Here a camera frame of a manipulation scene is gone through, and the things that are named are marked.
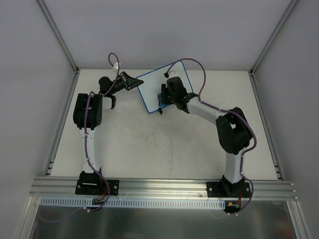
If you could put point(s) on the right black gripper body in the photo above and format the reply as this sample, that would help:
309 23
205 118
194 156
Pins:
163 97

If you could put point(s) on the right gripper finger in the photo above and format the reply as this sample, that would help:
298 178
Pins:
164 92
168 101

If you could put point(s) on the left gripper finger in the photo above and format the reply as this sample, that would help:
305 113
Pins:
133 83
127 76

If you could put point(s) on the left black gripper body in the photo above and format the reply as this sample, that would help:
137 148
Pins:
125 81

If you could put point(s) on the blue whiteboard eraser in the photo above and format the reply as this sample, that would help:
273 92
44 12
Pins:
161 104

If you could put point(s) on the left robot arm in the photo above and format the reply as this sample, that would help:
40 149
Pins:
87 116

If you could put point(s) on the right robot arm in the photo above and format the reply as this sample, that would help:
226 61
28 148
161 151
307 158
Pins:
233 133

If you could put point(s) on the blue framed whiteboard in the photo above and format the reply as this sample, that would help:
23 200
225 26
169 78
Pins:
153 80

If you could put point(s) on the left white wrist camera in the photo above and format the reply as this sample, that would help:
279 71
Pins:
116 66

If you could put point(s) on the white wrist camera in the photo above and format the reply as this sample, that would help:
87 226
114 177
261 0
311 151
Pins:
116 66
170 74

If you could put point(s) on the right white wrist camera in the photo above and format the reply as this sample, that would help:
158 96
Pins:
170 74

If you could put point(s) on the left aluminium frame post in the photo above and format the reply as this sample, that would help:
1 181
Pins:
56 32

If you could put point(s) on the aluminium frame post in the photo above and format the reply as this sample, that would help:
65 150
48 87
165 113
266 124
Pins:
56 32
274 34

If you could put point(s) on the right aluminium frame post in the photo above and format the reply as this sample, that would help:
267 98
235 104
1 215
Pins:
274 34

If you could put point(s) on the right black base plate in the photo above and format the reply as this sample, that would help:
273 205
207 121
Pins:
224 190

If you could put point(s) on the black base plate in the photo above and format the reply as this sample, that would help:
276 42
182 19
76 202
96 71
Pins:
224 190
97 187

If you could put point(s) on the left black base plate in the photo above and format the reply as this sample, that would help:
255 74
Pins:
97 187

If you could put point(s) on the white slotted cable duct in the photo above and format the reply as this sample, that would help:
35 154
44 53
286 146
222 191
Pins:
114 202

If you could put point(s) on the aluminium mounting rail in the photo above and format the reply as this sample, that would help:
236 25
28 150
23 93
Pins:
269 190

